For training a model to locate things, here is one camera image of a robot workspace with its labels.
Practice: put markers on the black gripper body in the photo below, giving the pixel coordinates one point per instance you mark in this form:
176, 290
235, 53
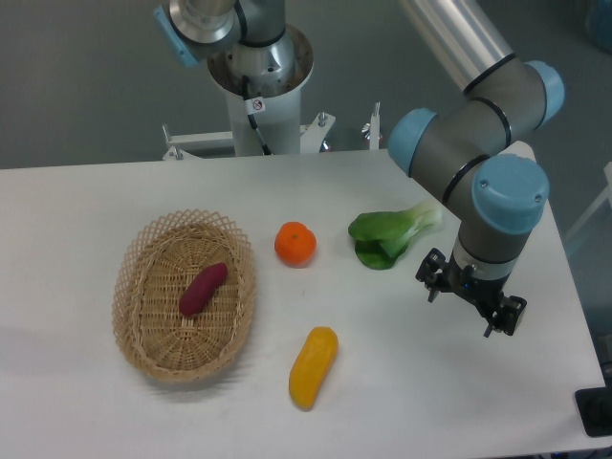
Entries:
485, 295

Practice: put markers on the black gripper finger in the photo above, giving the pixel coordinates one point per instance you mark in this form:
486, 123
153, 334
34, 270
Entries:
504, 315
433, 274

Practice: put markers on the purple sweet potato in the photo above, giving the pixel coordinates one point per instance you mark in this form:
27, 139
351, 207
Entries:
202, 289

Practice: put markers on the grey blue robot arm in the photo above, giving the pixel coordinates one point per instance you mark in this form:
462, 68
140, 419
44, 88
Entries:
463, 160

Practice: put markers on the woven wicker basket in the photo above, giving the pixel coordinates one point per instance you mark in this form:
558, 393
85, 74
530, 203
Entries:
156, 270

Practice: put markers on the green bok choy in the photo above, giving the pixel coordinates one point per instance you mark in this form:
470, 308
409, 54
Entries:
382, 237

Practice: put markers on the black device at edge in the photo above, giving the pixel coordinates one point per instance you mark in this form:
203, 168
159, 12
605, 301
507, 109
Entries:
594, 405

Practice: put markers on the yellow mango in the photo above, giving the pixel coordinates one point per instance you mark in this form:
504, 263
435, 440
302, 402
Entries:
312, 365

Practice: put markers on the orange tangerine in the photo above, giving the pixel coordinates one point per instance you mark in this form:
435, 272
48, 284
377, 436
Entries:
295, 244

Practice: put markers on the white clamp bracket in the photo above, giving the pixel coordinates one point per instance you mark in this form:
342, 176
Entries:
371, 131

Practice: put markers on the white frame right edge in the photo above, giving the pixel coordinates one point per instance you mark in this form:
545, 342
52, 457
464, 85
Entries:
586, 220

